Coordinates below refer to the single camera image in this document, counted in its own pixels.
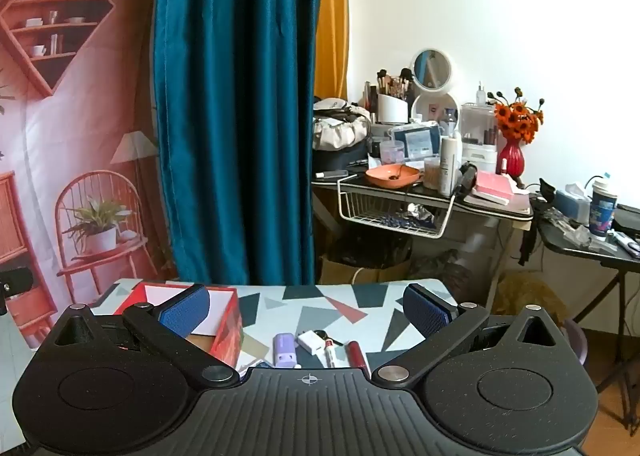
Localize tall white bottle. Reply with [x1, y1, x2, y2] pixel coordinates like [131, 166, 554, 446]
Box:
[438, 131, 464, 197]

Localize teal curtain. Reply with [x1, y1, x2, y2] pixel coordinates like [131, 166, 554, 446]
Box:
[150, 0, 327, 287]

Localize orange artificial flowers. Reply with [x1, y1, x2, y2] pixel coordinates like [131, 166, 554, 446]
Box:
[487, 88, 546, 145]

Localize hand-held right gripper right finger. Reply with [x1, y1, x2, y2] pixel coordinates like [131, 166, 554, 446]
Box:
[372, 283, 568, 387]

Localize dark items in basket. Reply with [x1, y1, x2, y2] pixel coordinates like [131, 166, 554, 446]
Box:
[372, 203, 439, 230]

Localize cotton swab container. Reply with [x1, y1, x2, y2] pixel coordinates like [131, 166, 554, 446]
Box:
[422, 158, 442, 190]

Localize orange tray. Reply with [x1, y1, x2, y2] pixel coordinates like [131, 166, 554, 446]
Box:
[364, 163, 422, 189]

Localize printed backdrop cloth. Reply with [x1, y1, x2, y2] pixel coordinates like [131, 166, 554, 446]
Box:
[0, 0, 177, 352]

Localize clear plastic jar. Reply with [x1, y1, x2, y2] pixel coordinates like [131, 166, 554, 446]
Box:
[379, 139, 406, 165]

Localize white wire basket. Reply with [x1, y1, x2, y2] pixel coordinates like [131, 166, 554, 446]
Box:
[336, 176, 459, 240]

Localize round white mirror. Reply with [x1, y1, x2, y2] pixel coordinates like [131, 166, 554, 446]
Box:
[409, 48, 460, 126]

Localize blue and white packet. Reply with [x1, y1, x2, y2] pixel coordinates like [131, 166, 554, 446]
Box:
[391, 123, 444, 160]

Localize white brush holder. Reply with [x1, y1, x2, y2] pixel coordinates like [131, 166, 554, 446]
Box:
[375, 93, 411, 125]

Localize small purple plastic case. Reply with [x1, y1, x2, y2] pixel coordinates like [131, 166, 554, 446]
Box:
[272, 333, 301, 368]

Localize small white box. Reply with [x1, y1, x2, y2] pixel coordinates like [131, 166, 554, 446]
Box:
[297, 329, 326, 356]

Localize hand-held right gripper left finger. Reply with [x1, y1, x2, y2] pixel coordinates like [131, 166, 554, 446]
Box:
[50, 285, 241, 387]

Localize brown cardboard box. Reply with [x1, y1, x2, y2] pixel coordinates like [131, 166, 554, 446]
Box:
[319, 253, 414, 286]

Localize yellow curtain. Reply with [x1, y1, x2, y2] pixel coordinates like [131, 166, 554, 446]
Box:
[313, 0, 350, 100]

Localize bunch of makeup brushes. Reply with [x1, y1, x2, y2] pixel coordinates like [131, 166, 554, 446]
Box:
[376, 67, 416, 100]

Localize red cardboard box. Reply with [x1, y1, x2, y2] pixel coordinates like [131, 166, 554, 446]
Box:
[112, 281, 246, 370]

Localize cluttered white shelf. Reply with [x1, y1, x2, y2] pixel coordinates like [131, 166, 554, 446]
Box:
[310, 169, 536, 289]

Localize blue paper cup with lid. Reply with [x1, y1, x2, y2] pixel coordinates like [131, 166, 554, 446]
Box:
[589, 175, 621, 238]

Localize clear cosmetics organiser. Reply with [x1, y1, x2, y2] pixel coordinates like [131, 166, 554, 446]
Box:
[459, 102, 499, 163]

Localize blue tissue box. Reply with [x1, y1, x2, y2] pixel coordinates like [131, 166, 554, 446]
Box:
[554, 183, 594, 225]

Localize grey cloth bag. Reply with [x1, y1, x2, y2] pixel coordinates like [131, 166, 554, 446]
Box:
[312, 98, 374, 152]

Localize black folding table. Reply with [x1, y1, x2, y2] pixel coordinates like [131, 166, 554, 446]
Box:
[536, 205, 640, 433]

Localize pink book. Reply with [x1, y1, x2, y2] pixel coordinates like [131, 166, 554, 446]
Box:
[472, 171, 516, 205]

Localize patterned tablecloth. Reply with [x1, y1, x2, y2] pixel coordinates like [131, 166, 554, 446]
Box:
[82, 277, 468, 373]

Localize red vase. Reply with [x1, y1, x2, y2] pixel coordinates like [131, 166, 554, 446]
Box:
[496, 138, 526, 178]

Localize dark red lipstick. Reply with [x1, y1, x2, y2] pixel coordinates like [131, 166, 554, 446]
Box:
[345, 340, 371, 370]

